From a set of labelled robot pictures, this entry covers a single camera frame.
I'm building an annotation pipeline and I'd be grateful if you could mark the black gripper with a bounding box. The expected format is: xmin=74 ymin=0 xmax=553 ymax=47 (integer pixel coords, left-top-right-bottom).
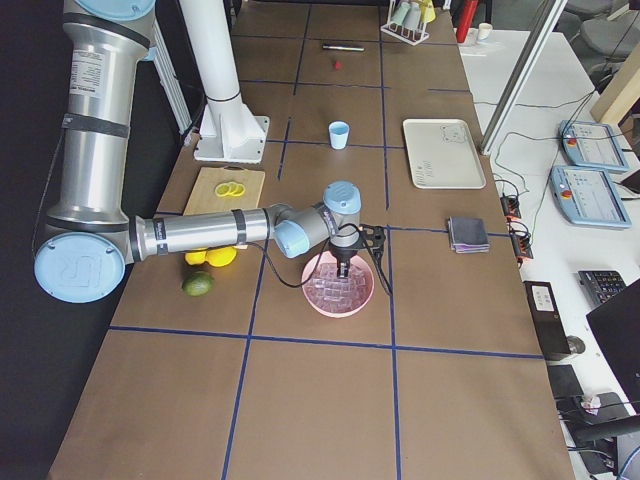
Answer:
xmin=329 ymin=243 xmax=358 ymax=279

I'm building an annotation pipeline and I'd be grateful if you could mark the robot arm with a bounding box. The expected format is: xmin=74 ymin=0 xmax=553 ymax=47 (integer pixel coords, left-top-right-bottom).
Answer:
xmin=32 ymin=1 xmax=386 ymax=303

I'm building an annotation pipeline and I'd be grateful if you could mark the clear ice cubes pile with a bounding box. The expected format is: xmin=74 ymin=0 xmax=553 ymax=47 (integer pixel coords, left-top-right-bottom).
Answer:
xmin=303 ymin=263 xmax=370 ymax=314

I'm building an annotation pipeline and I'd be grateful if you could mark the light blue plastic cup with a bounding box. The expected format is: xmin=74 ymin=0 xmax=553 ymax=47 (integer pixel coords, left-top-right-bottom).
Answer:
xmin=328 ymin=120 xmax=350 ymax=150

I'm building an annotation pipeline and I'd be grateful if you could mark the metal cup rack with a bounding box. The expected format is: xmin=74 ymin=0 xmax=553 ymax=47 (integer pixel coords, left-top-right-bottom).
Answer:
xmin=380 ymin=1 xmax=430 ymax=46

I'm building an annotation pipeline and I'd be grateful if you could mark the grey cup on rack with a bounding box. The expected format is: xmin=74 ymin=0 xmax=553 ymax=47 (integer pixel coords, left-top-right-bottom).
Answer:
xmin=403 ymin=2 xmax=421 ymax=31

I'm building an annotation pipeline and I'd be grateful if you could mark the green cup on rack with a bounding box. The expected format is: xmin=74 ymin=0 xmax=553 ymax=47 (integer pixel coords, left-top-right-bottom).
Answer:
xmin=389 ymin=1 xmax=410 ymax=25

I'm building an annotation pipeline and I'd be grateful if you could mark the yellow cup on rack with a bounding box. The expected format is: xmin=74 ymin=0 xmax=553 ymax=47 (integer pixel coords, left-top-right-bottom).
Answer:
xmin=419 ymin=0 xmax=436 ymax=24

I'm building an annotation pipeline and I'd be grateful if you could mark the small white paper cup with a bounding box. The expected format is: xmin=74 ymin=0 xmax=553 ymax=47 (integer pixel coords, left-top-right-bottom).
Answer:
xmin=476 ymin=22 xmax=493 ymax=41

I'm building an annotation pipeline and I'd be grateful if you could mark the pink bowl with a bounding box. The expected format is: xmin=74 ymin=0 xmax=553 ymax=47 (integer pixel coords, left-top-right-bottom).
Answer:
xmin=302 ymin=252 xmax=375 ymax=318

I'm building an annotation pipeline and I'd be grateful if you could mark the yellow lemon lower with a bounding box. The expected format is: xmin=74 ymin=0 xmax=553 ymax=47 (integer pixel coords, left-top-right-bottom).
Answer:
xmin=205 ymin=246 xmax=238 ymax=268

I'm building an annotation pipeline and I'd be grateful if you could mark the yellow lemon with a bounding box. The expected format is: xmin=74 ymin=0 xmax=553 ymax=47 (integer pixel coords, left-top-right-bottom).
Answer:
xmin=184 ymin=249 xmax=208 ymax=266
xmin=205 ymin=246 xmax=238 ymax=268

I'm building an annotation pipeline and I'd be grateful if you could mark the grey folded cloth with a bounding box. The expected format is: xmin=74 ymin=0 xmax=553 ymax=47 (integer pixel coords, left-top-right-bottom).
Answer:
xmin=447 ymin=217 xmax=490 ymax=253

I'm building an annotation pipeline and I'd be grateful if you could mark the lemon slices stack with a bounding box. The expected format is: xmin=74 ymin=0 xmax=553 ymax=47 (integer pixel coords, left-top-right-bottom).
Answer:
xmin=214 ymin=181 xmax=246 ymax=198

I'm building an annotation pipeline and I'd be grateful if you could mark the green avocado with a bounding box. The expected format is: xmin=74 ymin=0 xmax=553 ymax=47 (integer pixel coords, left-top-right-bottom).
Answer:
xmin=181 ymin=271 xmax=215 ymax=297

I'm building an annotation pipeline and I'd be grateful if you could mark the yellow lemon upper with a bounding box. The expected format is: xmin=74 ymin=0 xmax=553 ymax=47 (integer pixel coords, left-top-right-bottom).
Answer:
xmin=184 ymin=249 xmax=208 ymax=266

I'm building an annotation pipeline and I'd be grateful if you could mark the cream bear serving tray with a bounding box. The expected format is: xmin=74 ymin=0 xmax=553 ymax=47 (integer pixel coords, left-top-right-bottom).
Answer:
xmin=402 ymin=119 xmax=486 ymax=189

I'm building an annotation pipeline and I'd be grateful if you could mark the bamboo cutting board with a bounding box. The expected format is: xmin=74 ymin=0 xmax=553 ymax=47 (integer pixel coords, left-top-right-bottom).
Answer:
xmin=183 ymin=167 xmax=265 ymax=216

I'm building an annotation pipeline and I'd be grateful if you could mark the orange black power strip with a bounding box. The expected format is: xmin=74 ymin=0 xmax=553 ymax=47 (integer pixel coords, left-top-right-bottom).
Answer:
xmin=500 ymin=195 xmax=533 ymax=266

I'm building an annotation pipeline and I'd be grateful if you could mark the black box with label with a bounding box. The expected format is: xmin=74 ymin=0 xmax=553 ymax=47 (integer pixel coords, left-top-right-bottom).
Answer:
xmin=523 ymin=281 xmax=571 ymax=361

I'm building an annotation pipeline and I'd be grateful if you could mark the black computer mouse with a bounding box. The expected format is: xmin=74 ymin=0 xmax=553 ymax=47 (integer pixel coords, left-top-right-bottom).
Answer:
xmin=566 ymin=335 xmax=586 ymax=355

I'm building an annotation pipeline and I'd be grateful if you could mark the near blue teach pendant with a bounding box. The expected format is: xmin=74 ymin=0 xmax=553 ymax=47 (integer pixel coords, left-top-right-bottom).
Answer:
xmin=550 ymin=166 xmax=631 ymax=229

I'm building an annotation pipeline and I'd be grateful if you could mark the blue teach pendant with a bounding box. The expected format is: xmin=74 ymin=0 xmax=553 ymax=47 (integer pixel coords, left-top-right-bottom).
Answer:
xmin=559 ymin=120 xmax=629 ymax=174
xmin=550 ymin=166 xmax=631 ymax=229

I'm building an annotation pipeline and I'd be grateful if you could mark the black keyboard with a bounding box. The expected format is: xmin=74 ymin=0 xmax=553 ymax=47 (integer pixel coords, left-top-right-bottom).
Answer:
xmin=578 ymin=270 xmax=626 ymax=306

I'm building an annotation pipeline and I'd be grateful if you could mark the far blue teach pendant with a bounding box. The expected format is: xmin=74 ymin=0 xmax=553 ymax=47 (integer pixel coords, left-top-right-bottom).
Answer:
xmin=559 ymin=120 xmax=629 ymax=174

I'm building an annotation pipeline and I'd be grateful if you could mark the black monitor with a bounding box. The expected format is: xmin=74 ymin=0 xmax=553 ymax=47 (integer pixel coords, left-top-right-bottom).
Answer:
xmin=587 ymin=280 xmax=640 ymax=412

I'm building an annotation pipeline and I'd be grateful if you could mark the red cylinder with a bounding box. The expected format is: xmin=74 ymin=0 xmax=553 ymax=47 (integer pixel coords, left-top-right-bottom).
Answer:
xmin=456 ymin=0 xmax=479 ymax=44

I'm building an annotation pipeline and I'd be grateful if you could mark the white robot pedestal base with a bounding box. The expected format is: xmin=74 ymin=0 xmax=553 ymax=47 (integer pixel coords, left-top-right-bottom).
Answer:
xmin=180 ymin=0 xmax=270 ymax=164

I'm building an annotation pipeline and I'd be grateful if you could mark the aluminium frame post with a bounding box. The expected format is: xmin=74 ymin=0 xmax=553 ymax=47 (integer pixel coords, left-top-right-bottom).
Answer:
xmin=480 ymin=0 xmax=567 ymax=155

